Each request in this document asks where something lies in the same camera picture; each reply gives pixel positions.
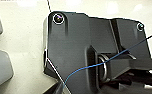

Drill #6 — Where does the thin white cable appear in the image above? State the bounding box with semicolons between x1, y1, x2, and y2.
43;0;72;94

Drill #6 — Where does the blue cable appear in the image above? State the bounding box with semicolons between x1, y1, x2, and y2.
65;31;152;84

